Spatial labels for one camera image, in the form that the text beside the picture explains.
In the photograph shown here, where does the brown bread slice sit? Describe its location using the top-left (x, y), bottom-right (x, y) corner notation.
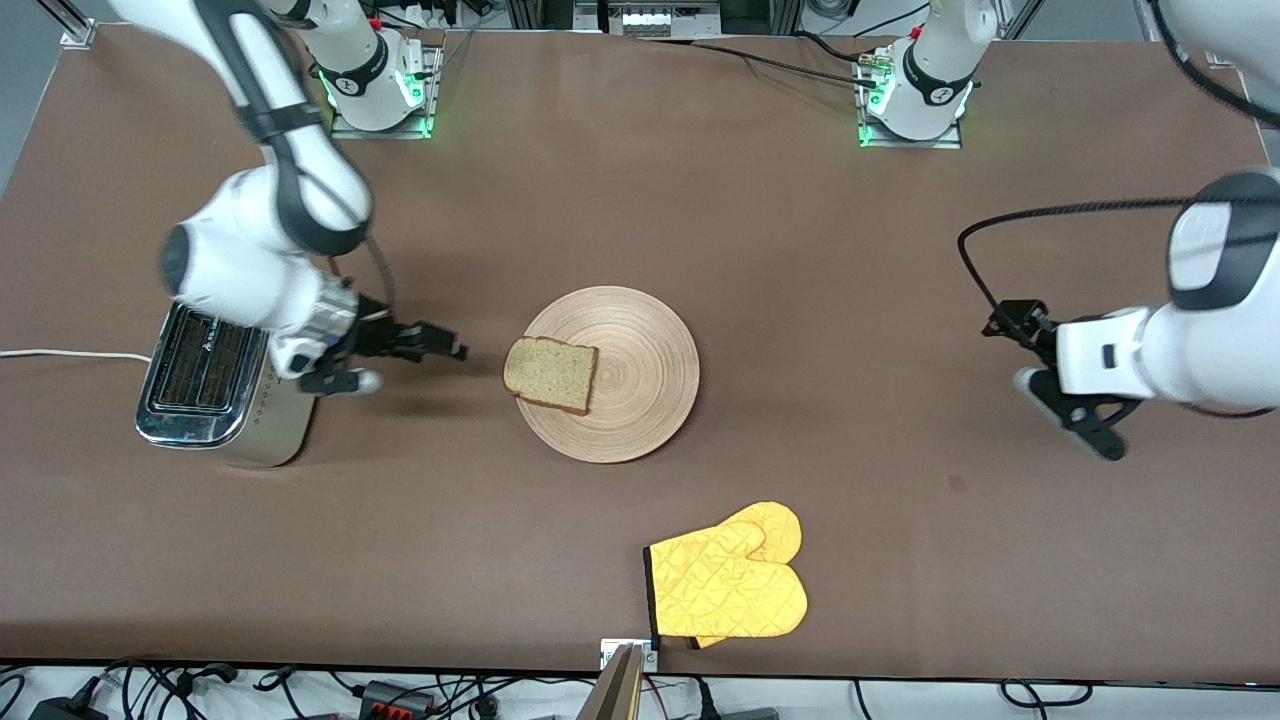
top-left (502, 336), bottom-right (599, 416)

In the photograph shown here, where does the round wooden plate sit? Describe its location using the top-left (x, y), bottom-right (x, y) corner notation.
top-left (513, 286), bottom-right (701, 465)

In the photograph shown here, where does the beige chrome two-slot toaster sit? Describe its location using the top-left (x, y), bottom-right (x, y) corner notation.
top-left (135, 300), bottom-right (328, 469)

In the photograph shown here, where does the black orange connector box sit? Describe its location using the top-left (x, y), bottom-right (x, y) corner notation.
top-left (358, 680), bottom-right (438, 720)

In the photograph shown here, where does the grey electrical connector box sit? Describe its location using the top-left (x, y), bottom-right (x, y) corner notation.
top-left (575, 0), bottom-right (721, 37)

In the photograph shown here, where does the black power adapter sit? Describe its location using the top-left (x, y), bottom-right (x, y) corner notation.
top-left (28, 695), bottom-right (106, 720)

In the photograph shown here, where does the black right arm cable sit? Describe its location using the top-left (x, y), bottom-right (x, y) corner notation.
top-left (195, 0), bottom-right (398, 326)

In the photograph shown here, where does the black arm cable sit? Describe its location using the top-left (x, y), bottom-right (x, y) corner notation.
top-left (195, 0), bottom-right (398, 326)
top-left (957, 195), bottom-right (1201, 326)

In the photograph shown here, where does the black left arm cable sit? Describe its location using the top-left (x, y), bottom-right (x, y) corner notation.
top-left (957, 195), bottom-right (1201, 326)

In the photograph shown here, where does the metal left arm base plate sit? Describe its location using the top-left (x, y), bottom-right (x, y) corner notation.
top-left (858, 48), bottom-right (966, 151)

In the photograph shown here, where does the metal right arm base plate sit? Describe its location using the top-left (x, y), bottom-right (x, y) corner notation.
top-left (330, 42), bottom-right (441, 139)

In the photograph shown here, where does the white toaster power cable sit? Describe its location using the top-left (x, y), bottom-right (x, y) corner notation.
top-left (0, 348), bottom-right (153, 364)

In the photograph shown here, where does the short black table cable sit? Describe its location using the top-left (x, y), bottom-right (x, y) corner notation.
top-left (795, 32), bottom-right (866, 63)

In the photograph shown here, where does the long black table cable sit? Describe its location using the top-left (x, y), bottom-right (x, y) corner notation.
top-left (690, 42), bottom-right (871, 86)

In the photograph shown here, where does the silver camera mount bracket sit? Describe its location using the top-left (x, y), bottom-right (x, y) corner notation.
top-left (600, 639), bottom-right (660, 672)

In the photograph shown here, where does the black looped floor cable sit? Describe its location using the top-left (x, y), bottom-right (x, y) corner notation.
top-left (1000, 678), bottom-right (1093, 707)

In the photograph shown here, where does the tan camera mount beam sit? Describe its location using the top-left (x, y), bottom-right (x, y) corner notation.
top-left (578, 645), bottom-right (646, 720)

